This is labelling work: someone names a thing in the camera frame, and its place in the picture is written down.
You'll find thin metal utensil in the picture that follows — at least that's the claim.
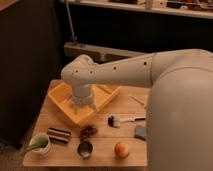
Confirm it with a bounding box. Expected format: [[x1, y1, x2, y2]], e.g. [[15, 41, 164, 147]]
[[128, 94, 145, 107]]

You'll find black brush white handle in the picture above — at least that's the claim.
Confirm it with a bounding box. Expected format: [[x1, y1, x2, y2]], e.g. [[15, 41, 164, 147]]
[[108, 116, 145, 128]]

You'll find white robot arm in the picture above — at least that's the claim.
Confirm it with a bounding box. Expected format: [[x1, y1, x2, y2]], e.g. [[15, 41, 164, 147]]
[[61, 49, 213, 171]]

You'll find small metal cup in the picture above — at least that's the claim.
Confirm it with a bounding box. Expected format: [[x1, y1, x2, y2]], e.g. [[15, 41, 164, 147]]
[[77, 141, 93, 159]]

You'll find grey metal rail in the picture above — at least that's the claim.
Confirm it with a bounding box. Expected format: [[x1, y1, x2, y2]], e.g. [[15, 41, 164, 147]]
[[64, 42, 142, 62]]

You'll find metal pole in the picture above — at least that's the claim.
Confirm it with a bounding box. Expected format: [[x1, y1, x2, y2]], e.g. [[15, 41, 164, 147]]
[[65, 0, 77, 45]]

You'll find blue grey sponge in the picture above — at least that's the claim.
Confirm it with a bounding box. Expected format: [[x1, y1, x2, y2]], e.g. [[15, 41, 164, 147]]
[[134, 125, 147, 140]]

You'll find orange peach fruit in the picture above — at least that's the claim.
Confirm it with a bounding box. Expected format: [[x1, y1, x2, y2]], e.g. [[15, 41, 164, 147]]
[[114, 142, 130, 158]]

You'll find background shelf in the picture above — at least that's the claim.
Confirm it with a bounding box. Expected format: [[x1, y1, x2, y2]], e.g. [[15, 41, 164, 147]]
[[59, 0, 213, 19]]

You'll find striped red black block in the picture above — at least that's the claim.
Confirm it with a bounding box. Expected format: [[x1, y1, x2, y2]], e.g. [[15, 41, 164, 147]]
[[47, 128, 71, 144]]

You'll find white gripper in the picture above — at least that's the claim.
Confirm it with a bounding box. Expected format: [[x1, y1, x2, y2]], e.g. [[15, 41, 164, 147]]
[[71, 84, 96, 114]]

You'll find yellow plastic tray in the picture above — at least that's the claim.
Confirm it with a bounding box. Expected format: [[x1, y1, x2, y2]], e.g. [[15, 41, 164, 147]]
[[48, 82, 120, 127]]

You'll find green utensil in mug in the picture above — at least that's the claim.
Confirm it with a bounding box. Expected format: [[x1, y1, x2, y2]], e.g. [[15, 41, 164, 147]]
[[25, 138, 48, 153]]

